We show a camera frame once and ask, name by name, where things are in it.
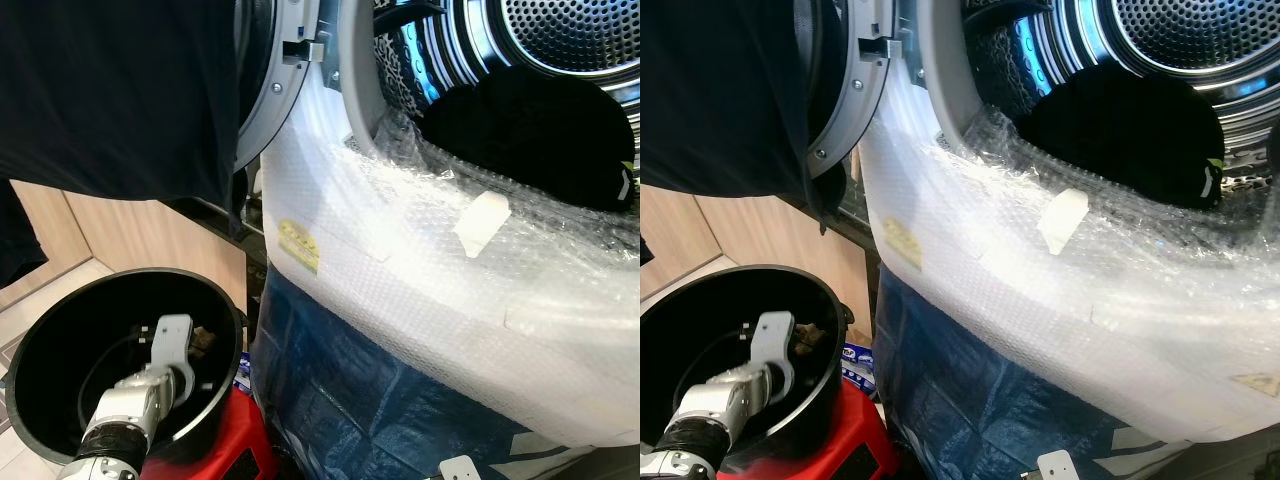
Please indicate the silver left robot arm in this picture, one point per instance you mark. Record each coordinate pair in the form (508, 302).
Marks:
(125, 410)
(720, 410)

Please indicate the black clothes pile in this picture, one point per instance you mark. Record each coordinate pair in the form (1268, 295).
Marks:
(520, 140)
(1110, 140)

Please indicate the washing machine with steel drum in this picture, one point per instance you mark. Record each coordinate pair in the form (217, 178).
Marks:
(1200, 30)
(560, 30)

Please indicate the black round laundry bucket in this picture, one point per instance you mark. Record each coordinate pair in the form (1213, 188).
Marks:
(60, 340)
(690, 340)

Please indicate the light wooden cabinet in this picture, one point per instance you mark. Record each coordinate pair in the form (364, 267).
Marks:
(130, 240)
(760, 250)

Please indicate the white tape strip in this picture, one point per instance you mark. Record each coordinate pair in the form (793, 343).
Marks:
(480, 222)
(1062, 220)

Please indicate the black hanging garment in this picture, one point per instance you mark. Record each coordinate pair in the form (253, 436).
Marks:
(110, 90)
(720, 90)

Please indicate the brown camouflage garment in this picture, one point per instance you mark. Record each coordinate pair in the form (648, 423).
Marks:
(205, 340)
(808, 342)

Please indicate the clear bubble wrap sheet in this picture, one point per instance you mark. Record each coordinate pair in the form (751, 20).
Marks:
(1050, 300)
(430, 290)

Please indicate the blue white printed package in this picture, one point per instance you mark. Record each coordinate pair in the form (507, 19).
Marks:
(860, 365)
(245, 372)

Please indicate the yellow label sticker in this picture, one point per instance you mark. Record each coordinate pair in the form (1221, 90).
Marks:
(900, 243)
(298, 245)

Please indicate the grey washer door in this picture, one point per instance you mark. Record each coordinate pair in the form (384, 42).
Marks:
(862, 100)
(285, 95)

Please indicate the red plastic stool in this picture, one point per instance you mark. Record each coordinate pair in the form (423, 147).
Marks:
(860, 440)
(245, 450)

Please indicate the black drum paddle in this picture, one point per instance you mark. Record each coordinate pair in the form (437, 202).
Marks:
(405, 15)
(1005, 15)

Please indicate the blue plastic tarp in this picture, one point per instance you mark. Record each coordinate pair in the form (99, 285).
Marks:
(960, 420)
(350, 400)

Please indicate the yellow warning sticker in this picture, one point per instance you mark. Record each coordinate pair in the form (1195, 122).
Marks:
(1258, 385)

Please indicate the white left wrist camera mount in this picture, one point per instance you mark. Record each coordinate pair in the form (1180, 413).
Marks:
(772, 340)
(172, 340)

